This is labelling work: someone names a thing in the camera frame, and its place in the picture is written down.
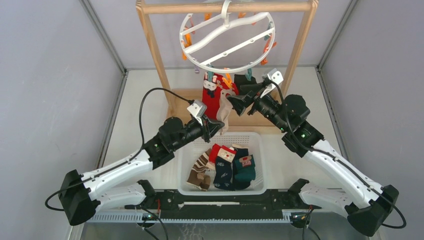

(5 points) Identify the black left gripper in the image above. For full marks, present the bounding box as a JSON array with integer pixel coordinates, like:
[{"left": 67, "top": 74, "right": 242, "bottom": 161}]
[{"left": 170, "top": 113, "right": 224, "bottom": 151}]

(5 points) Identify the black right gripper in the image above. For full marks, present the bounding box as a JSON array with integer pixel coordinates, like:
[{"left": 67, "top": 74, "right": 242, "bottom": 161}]
[{"left": 227, "top": 81, "right": 290, "bottom": 132}]

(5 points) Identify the beige reindeer sock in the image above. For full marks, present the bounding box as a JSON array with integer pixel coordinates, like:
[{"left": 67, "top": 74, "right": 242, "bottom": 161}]
[{"left": 216, "top": 89, "right": 236, "bottom": 135}]

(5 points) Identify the red sock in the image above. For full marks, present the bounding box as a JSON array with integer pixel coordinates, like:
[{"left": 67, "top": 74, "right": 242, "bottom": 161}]
[
  {"left": 206, "top": 144, "right": 221, "bottom": 171},
  {"left": 201, "top": 72, "right": 239, "bottom": 120}
]

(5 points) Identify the navy sock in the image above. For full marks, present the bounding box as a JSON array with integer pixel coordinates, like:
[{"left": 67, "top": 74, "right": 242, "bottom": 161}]
[{"left": 232, "top": 144, "right": 256, "bottom": 190}]

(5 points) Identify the white perforated plastic basket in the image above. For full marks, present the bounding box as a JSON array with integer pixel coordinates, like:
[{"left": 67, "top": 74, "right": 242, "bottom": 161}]
[{"left": 178, "top": 132, "right": 267, "bottom": 196}]

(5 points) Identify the dark green sock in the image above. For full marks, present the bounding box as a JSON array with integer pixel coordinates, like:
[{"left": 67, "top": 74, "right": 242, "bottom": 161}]
[{"left": 233, "top": 155, "right": 256, "bottom": 182}]

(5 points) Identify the brown striped sock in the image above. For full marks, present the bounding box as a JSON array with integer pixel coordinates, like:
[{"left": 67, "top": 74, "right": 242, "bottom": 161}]
[{"left": 186, "top": 148, "right": 215, "bottom": 192}]

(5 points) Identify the dark printed sock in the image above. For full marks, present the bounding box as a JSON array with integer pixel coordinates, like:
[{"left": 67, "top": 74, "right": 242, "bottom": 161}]
[{"left": 213, "top": 145, "right": 236, "bottom": 191}]

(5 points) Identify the white round clip hanger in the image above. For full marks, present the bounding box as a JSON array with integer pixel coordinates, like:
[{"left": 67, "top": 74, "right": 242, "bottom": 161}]
[{"left": 178, "top": 0, "right": 277, "bottom": 74}]

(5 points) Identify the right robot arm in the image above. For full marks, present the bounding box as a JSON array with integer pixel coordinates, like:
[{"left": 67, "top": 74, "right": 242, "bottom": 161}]
[{"left": 228, "top": 80, "right": 399, "bottom": 237}]

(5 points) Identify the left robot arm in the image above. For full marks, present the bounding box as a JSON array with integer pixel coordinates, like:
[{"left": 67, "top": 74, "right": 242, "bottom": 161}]
[{"left": 58, "top": 116, "right": 225, "bottom": 226}]

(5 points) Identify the wooden hanger stand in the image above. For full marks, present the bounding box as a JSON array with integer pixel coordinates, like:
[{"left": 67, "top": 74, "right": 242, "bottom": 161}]
[{"left": 135, "top": 0, "right": 319, "bottom": 133}]

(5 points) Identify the black grey sock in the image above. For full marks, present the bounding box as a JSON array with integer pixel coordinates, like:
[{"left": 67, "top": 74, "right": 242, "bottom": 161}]
[{"left": 233, "top": 74, "right": 257, "bottom": 88}]

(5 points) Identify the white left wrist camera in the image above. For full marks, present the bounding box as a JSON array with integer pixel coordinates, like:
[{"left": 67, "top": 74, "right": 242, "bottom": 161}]
[{"left": 186, "top": 99, "right": 207, "bottom": 126}]

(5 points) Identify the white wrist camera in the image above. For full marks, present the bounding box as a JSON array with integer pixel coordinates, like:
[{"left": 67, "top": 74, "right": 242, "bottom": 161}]
[
  {"left": 260, "top": 68, "right": 284, "bottom": 98},
  {"left": 186, "top": 99, "right": 207, "bottom": 126}
]

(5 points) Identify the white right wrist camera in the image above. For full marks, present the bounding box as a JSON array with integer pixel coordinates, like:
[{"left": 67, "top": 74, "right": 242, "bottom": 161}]
[{"left": 260, "top": 68, "right": 284, "bottom": 98}]

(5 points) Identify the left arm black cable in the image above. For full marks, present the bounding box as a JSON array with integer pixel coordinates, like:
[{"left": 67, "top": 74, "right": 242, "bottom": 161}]
[{"left": 44, "top": 87, "right": 195, "bottom": 212}]

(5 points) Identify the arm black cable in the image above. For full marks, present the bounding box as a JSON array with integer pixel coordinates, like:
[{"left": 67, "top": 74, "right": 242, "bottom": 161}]
[
  {"left": 44, "top": 87, "right": 195, "bottom": 212},
  {"left": 268, "top": 80, "right": 408, "bottom": 230}
]

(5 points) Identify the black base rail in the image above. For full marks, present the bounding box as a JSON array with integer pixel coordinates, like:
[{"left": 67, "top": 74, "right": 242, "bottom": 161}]
[{"left": 124, "top": 189, "right": 310, "bottom": 221}]

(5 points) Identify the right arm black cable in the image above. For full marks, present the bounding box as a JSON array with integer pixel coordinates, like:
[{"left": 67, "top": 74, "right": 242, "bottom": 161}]
[{"left": 268, "top": 80, "right": 408, "bottom": 230}]

